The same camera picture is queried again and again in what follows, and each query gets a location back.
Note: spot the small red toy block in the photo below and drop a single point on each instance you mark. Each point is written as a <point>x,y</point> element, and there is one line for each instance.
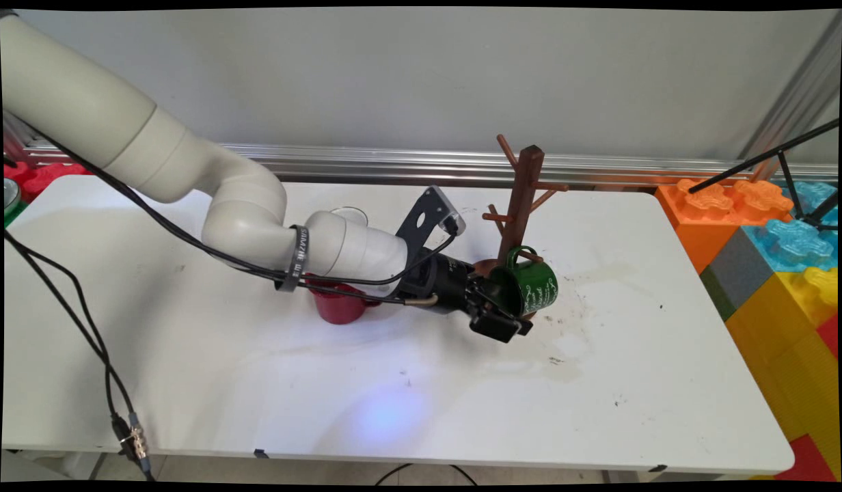
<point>830,336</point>

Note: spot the red studded toy block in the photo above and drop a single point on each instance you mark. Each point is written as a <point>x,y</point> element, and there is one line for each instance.
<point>45,174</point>

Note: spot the orange giant toy block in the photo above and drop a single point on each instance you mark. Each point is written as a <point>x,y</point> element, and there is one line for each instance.
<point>708,215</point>

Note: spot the yellow giant toy block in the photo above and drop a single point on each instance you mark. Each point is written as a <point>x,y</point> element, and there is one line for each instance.
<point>790,355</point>

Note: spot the green enamel mug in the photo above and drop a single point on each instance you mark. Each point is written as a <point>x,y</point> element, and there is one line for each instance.
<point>534,287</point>

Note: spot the aluminium post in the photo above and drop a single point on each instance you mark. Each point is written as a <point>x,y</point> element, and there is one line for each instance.
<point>797,96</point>

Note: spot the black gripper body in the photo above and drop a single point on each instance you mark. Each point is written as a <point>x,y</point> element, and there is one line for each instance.
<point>441,280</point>

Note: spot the gray giant toy block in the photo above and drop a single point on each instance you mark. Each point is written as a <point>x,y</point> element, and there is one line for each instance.
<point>739,270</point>

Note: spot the blue giant toy block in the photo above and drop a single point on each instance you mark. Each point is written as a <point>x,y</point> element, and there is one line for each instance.
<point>797,242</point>

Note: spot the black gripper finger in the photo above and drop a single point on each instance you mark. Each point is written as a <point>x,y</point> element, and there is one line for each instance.
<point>499,324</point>
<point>489,290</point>

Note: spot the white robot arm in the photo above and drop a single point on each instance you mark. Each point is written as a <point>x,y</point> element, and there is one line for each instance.
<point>154,150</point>

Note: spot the large red toy block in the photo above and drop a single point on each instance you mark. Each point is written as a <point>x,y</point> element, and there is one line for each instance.
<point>807,461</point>

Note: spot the red enamel mug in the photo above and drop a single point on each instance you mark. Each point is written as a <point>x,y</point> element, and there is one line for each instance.
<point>339,307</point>

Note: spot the brown wooden mug tree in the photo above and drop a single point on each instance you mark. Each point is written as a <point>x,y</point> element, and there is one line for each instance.
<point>520,198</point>

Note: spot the aluminium rail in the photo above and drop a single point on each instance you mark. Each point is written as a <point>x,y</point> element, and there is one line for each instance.
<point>428,164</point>

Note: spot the black tripod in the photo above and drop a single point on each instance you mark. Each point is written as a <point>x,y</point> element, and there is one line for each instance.
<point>783,154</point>

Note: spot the silver metal can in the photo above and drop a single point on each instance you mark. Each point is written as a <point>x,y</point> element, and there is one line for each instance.
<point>9,193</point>

